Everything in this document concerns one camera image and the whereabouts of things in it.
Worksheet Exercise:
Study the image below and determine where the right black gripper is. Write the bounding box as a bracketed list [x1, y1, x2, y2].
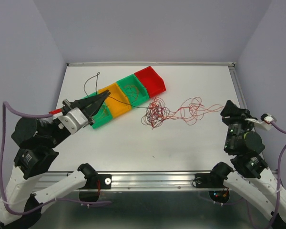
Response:
[217, 97, 256, 152]

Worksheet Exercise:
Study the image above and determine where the dark brown wire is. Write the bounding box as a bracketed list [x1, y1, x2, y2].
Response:
[83, 72, 148, 109]

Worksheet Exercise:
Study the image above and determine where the orange wire bundle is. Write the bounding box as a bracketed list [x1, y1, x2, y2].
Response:
[140, 96, 225, 130]

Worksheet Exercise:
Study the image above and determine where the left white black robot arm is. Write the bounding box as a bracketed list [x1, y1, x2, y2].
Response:
[0, 90, 110, 229]

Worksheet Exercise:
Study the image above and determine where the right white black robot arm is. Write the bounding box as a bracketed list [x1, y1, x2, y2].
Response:
[210, 100, 286, 229]

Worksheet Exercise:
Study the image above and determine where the leftmost green bin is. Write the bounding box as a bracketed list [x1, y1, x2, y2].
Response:
[90, 102, 113, 129]

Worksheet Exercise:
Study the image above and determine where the green bin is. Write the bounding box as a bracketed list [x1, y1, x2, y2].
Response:
[117, 74, 150, 107]
[90, 102, 113, 129]

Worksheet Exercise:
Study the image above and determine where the yellow bin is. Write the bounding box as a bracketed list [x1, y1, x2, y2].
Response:
[98, 83, 132, 118]

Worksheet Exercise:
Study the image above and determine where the red bin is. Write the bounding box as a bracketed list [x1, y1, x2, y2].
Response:
[134, 66, 166, 98]

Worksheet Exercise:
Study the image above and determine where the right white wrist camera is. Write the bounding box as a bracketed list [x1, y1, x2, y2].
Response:
[245, 113, 277, 131]

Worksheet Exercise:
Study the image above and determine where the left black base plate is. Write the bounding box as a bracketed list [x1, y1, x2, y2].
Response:
[80, 174, 112, 190]

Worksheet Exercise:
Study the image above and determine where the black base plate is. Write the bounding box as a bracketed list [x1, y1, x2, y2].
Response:
[80, 174, 112, 190]
[192, 173, 224, 188]

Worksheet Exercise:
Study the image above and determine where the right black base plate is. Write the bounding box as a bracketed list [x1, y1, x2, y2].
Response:
[192, 173, 224, 188]

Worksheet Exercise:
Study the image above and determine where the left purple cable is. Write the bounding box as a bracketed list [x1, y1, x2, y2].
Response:
[0, 101, 112, 216]

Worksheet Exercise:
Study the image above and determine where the aluminium front rail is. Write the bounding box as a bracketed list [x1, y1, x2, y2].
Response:
[33, 171, 224, 192]

